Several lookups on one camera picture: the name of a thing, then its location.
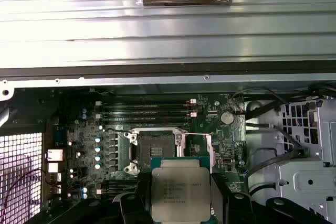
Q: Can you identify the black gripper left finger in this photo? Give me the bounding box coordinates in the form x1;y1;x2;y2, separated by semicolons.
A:
47;173;153;224

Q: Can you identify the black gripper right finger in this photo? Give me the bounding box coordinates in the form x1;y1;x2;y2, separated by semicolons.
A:
210;173;329;224

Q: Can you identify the silver CPU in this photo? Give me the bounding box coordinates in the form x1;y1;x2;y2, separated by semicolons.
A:
150;155;211;224

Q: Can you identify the metal socket cover frame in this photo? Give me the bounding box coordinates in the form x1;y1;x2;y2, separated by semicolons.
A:
176;131;215;158

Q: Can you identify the CPU socket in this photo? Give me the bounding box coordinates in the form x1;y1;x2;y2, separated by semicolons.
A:
122;128;190;178

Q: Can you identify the RAM slot with white clips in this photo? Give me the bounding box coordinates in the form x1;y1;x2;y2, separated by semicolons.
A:
96;99;197;107
96;112;197;120

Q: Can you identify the green motherboard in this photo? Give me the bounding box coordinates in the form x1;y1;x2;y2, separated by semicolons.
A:
46;91;247;209

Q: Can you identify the silver coin cell battery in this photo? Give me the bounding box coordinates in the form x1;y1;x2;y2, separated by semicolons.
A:
220;111;234;125

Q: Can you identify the silver metal drive cage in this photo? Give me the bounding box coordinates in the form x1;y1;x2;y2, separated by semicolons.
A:
246;95;336;224

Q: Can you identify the silver ethernet port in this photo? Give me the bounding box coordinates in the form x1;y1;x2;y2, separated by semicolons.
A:
46;149;64;162

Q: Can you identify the black PC case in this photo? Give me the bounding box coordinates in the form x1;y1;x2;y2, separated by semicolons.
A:
0;63;336;224

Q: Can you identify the black cable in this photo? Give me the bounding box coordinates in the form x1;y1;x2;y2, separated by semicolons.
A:
246;147;309;183

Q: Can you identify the thin black wire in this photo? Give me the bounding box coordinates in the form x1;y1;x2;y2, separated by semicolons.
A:
232;87;287;113

